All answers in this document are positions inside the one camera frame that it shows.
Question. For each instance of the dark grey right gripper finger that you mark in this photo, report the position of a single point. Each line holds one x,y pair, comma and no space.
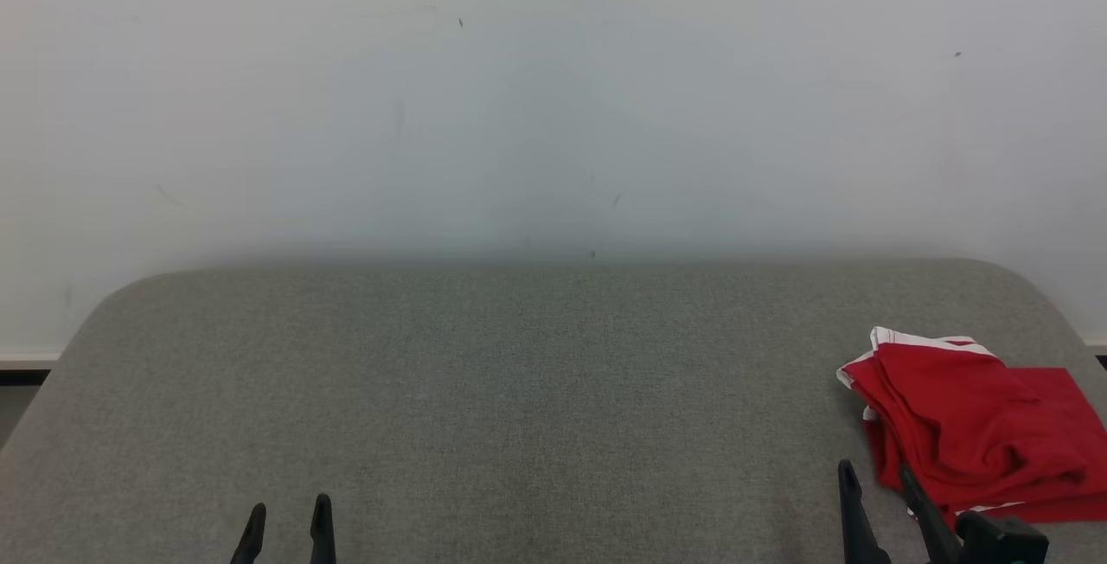
932,521
860,521

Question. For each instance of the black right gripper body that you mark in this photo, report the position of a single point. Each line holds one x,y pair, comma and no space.
1003,540

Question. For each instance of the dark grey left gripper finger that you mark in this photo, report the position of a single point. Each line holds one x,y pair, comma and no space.
252,538
323,534

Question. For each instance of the red garment with white panel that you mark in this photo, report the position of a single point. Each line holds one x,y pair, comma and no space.
951,408

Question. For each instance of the red shirt with white sleeves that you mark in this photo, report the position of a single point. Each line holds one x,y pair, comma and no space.
1064,400

